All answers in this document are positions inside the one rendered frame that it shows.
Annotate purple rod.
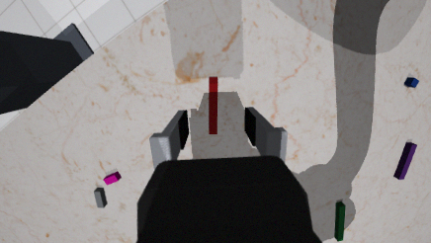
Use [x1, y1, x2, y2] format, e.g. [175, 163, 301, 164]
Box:
[393, 142, 417, 180]

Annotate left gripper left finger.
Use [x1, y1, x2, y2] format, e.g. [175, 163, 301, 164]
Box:
[149, 110, 189, 170]

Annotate red rod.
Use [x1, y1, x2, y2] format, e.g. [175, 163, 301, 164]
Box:
[210, 77, 217, 134]

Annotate small magenta block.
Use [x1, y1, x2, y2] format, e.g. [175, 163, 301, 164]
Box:
[104, 172, 122, 185]

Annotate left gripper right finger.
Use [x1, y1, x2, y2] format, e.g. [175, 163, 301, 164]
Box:
[244, 107, 288, 163]

